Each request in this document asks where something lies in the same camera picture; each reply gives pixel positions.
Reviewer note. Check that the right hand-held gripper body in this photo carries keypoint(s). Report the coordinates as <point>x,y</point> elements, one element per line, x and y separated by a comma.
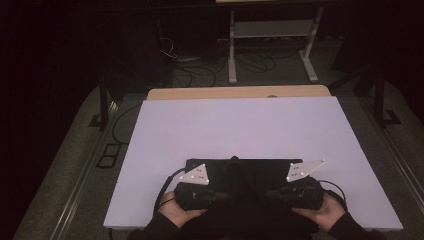
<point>305,195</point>

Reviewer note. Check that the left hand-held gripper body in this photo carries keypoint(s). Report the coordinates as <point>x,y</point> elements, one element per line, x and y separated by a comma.
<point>193,196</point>

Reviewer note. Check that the black tank top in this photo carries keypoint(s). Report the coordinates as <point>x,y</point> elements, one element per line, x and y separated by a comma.
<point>248,180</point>

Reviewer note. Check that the person's left hand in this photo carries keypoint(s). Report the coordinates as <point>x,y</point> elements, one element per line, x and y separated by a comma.
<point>171,210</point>

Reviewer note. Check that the person's right hand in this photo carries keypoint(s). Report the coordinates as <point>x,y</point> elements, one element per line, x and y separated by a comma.
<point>326,213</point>

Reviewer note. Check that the white table board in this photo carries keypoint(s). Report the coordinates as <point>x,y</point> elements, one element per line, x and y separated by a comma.
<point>233,130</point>

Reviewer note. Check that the black metal stand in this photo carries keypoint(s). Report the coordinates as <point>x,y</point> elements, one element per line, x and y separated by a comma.
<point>104,100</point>
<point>379,100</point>

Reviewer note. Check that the aluminium floor rail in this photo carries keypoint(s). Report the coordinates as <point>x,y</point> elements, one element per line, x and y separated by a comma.
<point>405,173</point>
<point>80,186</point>

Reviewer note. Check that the grey metal desk frame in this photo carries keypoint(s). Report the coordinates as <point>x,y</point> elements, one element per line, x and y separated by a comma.
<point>273,29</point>

